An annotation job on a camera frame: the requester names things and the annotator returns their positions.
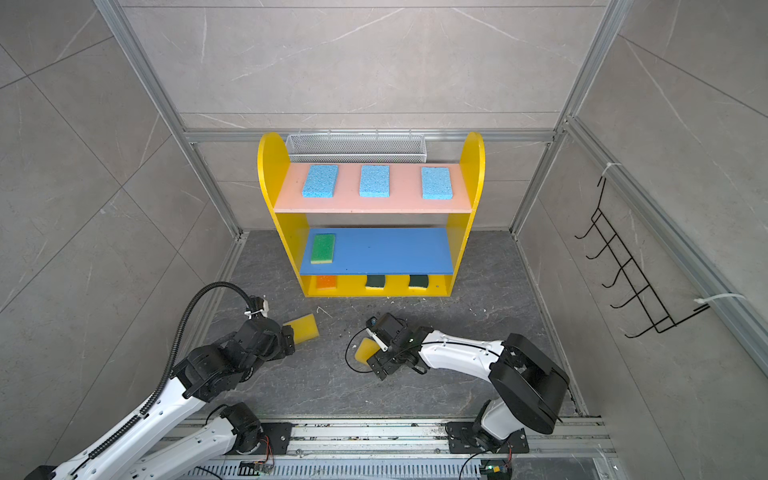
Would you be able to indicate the orange yellow sponge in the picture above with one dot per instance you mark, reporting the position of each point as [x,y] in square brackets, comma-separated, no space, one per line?
[326,282]

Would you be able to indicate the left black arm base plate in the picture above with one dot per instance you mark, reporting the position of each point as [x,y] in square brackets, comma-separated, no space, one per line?
[277,435]

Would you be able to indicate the black wire hook rack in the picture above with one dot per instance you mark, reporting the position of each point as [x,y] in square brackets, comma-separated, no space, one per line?
[655,315]

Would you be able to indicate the dark green wavy sponge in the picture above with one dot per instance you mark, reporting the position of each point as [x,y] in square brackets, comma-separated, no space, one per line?
[375,282]
[419,282]

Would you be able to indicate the small yellow sponge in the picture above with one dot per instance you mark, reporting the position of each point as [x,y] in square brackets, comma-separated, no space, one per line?
[304,329]

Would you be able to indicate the aluminium rail base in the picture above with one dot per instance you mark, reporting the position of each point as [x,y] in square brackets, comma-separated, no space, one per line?
[417,448]

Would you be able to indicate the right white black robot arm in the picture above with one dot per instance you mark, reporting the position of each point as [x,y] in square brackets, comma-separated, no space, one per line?
[530,386]

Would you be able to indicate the light blue sponge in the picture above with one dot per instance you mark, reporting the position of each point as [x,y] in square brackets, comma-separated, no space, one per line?
[374,181]
[320,181]
[436,183]

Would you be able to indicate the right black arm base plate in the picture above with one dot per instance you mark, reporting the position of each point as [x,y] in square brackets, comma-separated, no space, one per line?
[468,438]

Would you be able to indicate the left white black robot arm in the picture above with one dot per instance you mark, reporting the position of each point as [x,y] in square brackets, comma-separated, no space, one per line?
[199,378]

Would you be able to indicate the yellow shelf with coloured boards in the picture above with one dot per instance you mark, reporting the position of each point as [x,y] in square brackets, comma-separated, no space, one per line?
[396,251]

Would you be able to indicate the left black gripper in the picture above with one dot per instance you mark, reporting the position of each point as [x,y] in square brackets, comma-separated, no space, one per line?
[284,343]

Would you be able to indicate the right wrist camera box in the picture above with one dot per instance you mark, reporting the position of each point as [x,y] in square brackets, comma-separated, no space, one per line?
[372,329]

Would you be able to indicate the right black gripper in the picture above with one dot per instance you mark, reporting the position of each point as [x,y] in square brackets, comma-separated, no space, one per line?
[387,367]

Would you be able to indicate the large yellow sponge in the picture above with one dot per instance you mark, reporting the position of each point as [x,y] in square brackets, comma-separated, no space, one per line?
[366,350]

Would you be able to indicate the bright green yellow sponge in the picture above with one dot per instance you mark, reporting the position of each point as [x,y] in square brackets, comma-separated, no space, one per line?
[322,249]

